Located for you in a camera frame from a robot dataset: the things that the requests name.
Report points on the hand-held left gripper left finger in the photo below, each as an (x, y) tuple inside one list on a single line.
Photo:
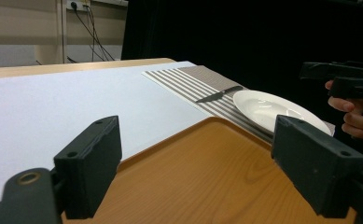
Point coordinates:
[(89, 165)]

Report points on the striped placemat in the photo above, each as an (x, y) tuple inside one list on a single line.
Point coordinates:
[(194, 84)]

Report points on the white wall socket strip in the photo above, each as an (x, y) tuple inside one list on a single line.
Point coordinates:
[(78, 5)]

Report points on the black curtain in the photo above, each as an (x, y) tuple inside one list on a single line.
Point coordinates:
[(250, 43)]

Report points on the wooden tray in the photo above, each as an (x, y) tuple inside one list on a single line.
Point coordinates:
[(207, 174)]

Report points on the black knife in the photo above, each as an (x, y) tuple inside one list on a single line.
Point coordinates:
[(218, 94)]

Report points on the white plate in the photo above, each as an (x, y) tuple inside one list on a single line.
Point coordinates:
[(269, 110)]

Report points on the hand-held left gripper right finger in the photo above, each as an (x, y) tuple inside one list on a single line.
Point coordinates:
[(313, 168)]

